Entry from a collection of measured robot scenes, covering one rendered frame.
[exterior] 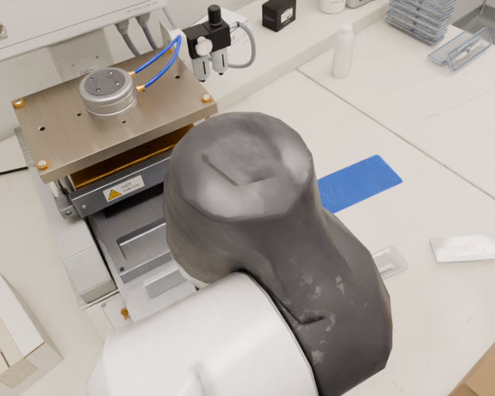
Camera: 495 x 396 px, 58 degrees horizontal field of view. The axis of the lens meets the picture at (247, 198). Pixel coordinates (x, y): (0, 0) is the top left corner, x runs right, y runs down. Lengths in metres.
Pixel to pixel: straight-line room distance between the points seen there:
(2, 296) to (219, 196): 0.73
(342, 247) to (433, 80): 1.13
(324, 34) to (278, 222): 1.22
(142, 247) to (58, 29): 0.36
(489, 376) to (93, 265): 0.60
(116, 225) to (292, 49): 0.82
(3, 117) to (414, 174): 1.03
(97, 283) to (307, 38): 0.96
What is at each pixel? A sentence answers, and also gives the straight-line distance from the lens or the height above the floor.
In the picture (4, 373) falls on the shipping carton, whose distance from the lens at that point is 0.86.
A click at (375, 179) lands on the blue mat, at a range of 1.08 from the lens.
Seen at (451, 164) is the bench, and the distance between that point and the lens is 1.16.
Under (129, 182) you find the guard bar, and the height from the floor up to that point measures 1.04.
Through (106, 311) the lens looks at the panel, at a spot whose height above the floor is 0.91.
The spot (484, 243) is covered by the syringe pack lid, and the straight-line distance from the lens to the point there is 1.02.
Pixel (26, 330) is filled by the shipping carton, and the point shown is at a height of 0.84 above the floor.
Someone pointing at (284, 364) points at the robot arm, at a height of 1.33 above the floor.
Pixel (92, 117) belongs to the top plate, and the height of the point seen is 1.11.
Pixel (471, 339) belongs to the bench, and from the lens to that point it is 0.93.
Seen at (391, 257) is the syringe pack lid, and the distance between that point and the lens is 0.94.
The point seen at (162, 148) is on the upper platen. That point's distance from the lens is 0.71.
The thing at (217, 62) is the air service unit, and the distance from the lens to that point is 0.94.
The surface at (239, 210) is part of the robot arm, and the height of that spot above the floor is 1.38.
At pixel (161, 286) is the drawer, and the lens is 0.65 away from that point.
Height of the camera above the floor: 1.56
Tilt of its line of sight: 52 degrees down
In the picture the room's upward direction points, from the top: 4 degrees counter-clockwise
